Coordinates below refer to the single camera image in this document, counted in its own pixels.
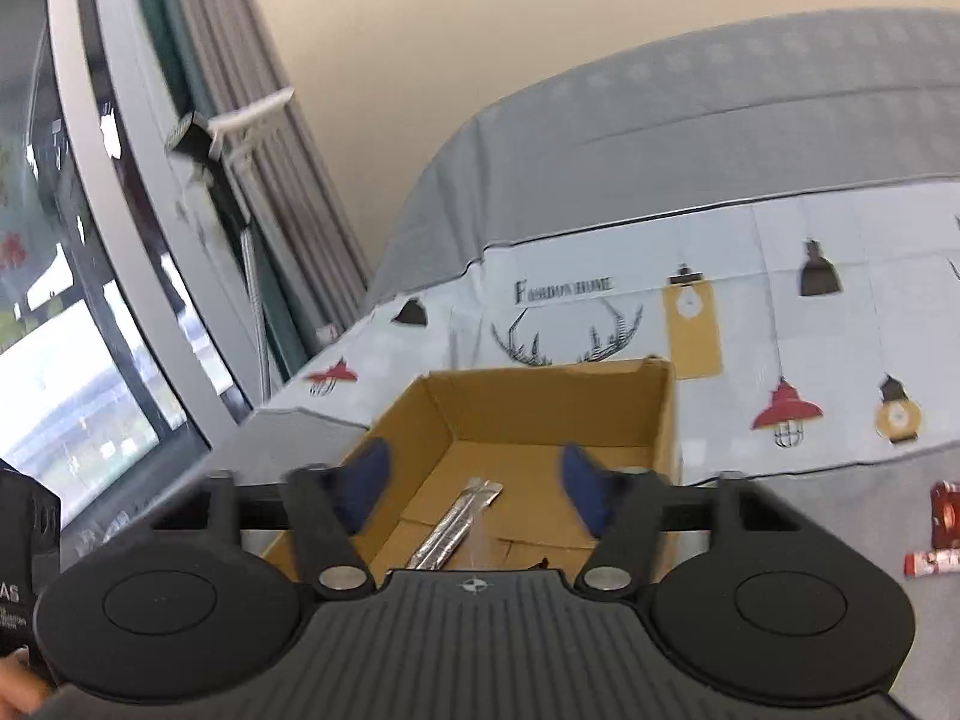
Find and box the brown cardboard box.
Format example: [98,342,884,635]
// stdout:
[353,358,679,578]

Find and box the white plastic hanger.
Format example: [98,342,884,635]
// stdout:
[205,86,295,160]

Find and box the braided steamer hose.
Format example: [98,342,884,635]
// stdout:
[239,223,274,407]

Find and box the grey curtain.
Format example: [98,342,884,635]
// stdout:
[140,0,371,377]

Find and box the silver snack stick packet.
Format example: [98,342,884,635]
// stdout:
[405,478,503,571]

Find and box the white window frame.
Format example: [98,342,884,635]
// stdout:
[47,0,259,449]

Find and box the red snack packet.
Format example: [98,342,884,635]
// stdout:
[931,479,960,550]

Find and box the person's left hand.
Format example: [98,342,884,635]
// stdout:
[0,649,53,720]

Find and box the grey patterned bed sheet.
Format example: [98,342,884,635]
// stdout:
[176,8,958,718]

